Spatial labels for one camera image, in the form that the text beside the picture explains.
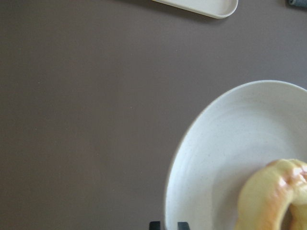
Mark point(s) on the glazed ring donut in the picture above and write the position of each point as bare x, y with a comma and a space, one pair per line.
270, 192

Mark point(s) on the white round plate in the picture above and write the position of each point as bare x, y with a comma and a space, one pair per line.
238, 133

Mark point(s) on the cream rabbit tray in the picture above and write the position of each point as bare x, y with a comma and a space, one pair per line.
217, 9

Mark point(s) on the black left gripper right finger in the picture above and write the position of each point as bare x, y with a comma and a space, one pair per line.
183, 226

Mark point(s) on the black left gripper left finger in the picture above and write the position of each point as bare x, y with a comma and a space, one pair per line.
154, 225

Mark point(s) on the folded grey cloth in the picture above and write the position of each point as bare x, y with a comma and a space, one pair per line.
298, 3

